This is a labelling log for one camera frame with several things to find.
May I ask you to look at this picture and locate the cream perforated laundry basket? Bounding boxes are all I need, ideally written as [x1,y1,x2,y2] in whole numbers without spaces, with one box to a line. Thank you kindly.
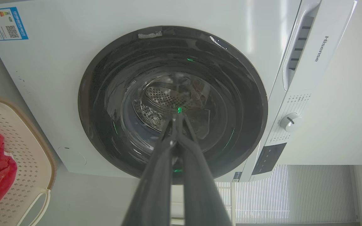
[0,95,57,226]

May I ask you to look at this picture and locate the white Hisense washing machine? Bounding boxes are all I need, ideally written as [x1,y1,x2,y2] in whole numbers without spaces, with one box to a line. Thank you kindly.
[0,0,358,183]

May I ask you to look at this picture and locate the blue energy label sticker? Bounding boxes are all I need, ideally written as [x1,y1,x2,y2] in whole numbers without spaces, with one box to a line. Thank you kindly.
[0,7,29,41]

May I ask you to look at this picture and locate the round dark glass washer door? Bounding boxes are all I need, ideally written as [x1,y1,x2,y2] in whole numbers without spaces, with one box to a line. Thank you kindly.
[78,26,268,185]

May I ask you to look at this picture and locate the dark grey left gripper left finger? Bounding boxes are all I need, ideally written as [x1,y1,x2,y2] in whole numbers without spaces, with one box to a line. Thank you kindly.
[121,114,178,226]

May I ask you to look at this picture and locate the white washer control knob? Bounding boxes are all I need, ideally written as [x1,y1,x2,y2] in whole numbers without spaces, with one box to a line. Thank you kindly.
[279,113,302,132]

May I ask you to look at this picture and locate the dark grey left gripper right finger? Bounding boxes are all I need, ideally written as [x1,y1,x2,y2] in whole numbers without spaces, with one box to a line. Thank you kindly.
[175,114,233,226]

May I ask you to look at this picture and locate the white vertical window blinds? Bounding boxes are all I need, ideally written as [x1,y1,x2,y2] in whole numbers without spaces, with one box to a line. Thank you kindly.
[215,164,357,224]

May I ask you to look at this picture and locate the white detergent drawer handle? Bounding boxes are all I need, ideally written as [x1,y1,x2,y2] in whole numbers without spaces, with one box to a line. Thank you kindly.
[282,0,322,92]

